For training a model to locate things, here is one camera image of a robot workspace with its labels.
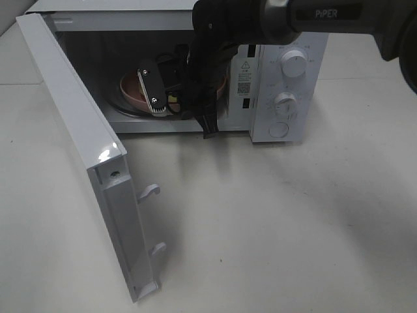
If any white microwave oven body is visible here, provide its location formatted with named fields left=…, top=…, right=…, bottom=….
left=18, top=1, right=328, bottom=143

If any glass microwave turntable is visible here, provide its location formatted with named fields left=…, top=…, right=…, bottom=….
left=106, top=87, right=189, bottom=119

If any upper white power knob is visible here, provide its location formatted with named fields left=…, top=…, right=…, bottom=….
left=281, top=49, right=308, bottom=78

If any white microwave door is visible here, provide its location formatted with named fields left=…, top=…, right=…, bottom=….
left=16, top=13, right=166, bottom=301

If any round white door button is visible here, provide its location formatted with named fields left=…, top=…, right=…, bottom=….
left=268, top=122, right=289, bottom=138

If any pink round plate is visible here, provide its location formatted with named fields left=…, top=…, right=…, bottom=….
left=119, top=71, right=227, bottom=114

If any white timer knob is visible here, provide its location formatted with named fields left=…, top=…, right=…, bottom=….
left=274, top=92, right=297, bottom=117

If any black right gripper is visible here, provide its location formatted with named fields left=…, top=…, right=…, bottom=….
left=157, top=33, right=239, bottom=139

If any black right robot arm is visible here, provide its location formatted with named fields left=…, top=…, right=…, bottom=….
left=157, top=1, right=416, bottom=143

